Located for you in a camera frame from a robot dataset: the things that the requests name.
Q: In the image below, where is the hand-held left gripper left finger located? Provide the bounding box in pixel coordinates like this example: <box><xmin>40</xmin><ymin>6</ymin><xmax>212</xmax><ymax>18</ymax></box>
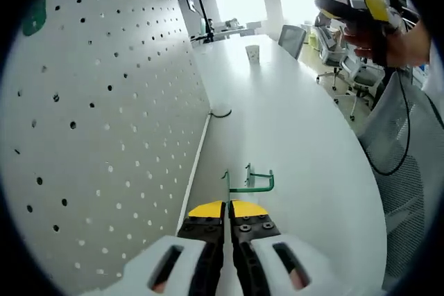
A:
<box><xmin>121</xmin><ymin>200</ymin><xmax>228</xmax><ymax>296</ymax></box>

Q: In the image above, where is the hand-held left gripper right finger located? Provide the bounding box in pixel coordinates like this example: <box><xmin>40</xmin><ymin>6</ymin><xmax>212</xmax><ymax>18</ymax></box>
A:
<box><xmin>228</xmin><ymin>198</ymin><xmax>343</xmax><ymax>296</ymax></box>

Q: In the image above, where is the white pegboard mounting plate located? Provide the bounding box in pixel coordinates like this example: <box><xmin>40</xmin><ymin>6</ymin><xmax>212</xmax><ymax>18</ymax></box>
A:
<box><xmin>0</xmin><ymin>0</ymin><xmax>213</xmax><ymax>295</ymax></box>

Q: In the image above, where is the person's right hand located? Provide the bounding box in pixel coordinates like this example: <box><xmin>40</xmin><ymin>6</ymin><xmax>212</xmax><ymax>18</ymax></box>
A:
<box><xmin>341</xmin><ymin>20</ymin><xmax>400</xmax><ymax>68</ymax></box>

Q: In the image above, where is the white swivel chair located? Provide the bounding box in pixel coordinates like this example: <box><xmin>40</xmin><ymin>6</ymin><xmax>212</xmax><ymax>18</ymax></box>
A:
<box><xmin>332</xmin><ymin>55</ymin><xmax>386</xmax><ymax>122</ymax></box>
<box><xmin>314</xmin><ymin>15</ymin><xmax>351</xmax><ymax>93</ymax></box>

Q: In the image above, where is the grey office chair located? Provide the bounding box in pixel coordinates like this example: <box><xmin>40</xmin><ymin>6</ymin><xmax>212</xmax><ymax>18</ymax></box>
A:
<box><xmin>277</xmin><ymin>24</ymin><xmax>308</xmax><ymax>60</ymax></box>

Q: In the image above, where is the patterned paper cup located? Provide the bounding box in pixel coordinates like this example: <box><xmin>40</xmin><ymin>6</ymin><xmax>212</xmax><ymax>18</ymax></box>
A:
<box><xmin>244</xmin><ymin>44</ymin><xmax>262</xmax><ymax>65</ymax></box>

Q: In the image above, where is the white office desk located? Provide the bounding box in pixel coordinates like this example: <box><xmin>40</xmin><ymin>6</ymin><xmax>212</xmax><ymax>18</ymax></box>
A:
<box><xmin>189</xmin><ymin>26</ymin><xmax>259</xmax><ymax>48</ymax></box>

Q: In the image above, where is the round white pegboard foot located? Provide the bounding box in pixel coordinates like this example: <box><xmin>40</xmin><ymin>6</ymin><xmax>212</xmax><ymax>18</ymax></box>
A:
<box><xmin>210</xmin><ymin>102</ymin><xmax>232</xmax><ymax>119</ymax></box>

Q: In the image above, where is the white mesh office chair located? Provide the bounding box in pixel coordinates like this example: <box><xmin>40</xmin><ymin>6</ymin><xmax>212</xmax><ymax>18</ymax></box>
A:
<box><xmin>356</xmin><ymin>70</ymin><xmax>444</xmax><ymax>292</ymax></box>

